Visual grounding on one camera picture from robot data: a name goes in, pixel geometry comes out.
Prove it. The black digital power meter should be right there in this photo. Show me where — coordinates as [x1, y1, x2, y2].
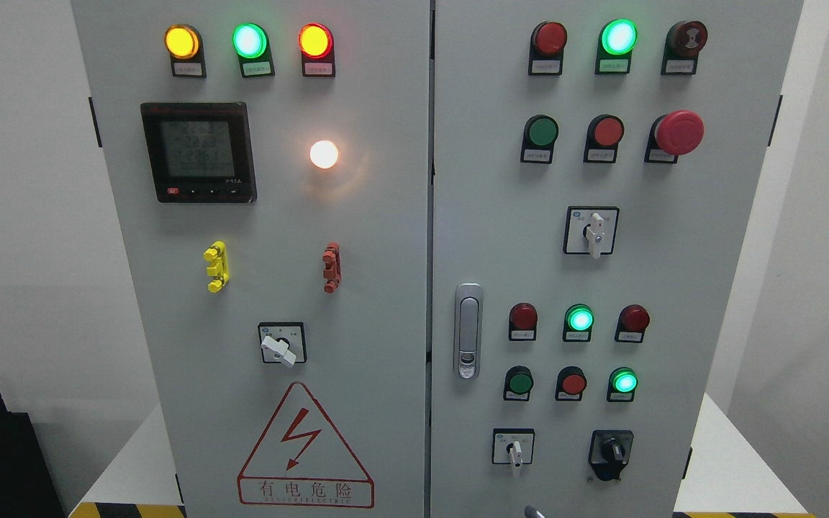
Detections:
[140, 101, 257, 204]

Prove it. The yellow terminal clip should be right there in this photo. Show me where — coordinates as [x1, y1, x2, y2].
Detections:
[203, 240, 230, 293]

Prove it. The red push button lower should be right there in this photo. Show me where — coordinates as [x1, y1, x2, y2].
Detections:
[555, 366, 588, 402]

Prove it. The green lit indicator top right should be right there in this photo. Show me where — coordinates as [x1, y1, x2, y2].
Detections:
[595, 19, 638, 75]

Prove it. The red electric hazard warning sticker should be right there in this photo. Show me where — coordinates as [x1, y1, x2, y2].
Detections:
[237, 381, 375, 509]

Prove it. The red indicator light top right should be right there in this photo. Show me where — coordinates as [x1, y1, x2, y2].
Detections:
[527, 21, 567, 76]

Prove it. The red push button upper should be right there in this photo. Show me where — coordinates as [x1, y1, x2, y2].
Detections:
[583, 114, 625, 163]

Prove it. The yellow indicator light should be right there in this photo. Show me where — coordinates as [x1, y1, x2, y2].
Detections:
[164, 24, 207, 78]

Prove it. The green push button upper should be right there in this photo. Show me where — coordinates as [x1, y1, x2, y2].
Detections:
[520, 114, 559, 164]

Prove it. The green lit indicator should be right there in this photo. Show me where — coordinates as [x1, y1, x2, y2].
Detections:
[595, 19, 638, 75]
[562, 303, 594, 343]
[607, 367, 638, 403]

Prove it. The green push button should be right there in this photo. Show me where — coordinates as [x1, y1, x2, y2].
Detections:
[502, 366, 534, 402]
[520, 114, 559, 164]

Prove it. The dark red indicator right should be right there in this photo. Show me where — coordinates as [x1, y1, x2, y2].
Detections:
[613, 304, 651, 344]

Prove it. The white selector switch left door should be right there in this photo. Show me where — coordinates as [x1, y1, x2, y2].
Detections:
[258, 322, 308, 368]

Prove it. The green push button lower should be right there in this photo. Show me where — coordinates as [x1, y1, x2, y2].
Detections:
[502, 366, 534, 402]

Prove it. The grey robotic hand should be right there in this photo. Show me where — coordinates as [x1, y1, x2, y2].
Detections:
[524, 505, 545, 518]

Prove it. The white selector switch upper right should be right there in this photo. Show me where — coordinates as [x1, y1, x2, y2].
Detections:
[563, 206, 620, 258]

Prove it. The black box with antenna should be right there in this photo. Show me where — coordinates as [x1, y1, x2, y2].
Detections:
[0, 392, 62, 517]

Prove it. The grey left cabinet door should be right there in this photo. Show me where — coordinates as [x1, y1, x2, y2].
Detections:
[72, 1, 431, 517]

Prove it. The red black buzzer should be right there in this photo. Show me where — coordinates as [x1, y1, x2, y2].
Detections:
[661, 20, 708, 76]

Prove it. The white selector switch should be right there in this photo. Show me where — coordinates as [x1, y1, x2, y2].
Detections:
[563, 206, 620, 258]
[492, 427, 535, 478]

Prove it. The black rotary knob switch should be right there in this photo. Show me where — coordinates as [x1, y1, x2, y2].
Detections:
[588, 430, 634, 481]

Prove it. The white lit indicator light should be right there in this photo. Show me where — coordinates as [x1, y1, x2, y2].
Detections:
[309, 139, 340, 170]

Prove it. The red push button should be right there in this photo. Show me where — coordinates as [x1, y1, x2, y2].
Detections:
[555, 366, 588, 402]
[583, 114, 625, 163]

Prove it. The grey cabinet door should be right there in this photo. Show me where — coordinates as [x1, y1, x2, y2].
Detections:
[429, 1, 802, 517]
[72, 1, 431, 517]

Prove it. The dark red indicator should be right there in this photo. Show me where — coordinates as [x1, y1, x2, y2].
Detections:
[613, 304, 651, 344]
[509, 302, 538, 341]

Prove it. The red terminal clip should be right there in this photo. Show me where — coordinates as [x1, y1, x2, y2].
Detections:
[322, 242, 342, 294]

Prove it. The red lit indicator light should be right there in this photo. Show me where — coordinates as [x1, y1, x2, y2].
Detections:
[297, 23, 335, 78]

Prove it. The green indicator light top left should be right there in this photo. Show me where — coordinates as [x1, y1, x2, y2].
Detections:
[232, 23, 274, 78]

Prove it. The silver door swing handle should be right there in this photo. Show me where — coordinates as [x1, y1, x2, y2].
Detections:
[453, 283, 484, 379]

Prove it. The dark red indicator left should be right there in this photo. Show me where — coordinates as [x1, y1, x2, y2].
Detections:
[509, 302, 538, 341]

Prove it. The grey right cabinet door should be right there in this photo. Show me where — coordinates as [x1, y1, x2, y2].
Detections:
[429, 1, 802, 517]

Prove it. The white selector switch lower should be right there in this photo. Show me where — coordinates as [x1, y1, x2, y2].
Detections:
[492, 427, 535, 478]

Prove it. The green lit indicator lower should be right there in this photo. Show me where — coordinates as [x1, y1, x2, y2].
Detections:
[607, 367, 638, 403]

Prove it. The red emergency stop mushroom button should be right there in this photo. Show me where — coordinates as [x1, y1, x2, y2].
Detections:
[644, 109, 705, 164]

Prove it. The green lit indicator middle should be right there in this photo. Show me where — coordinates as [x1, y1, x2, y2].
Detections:
[562, 303, 594, 343]

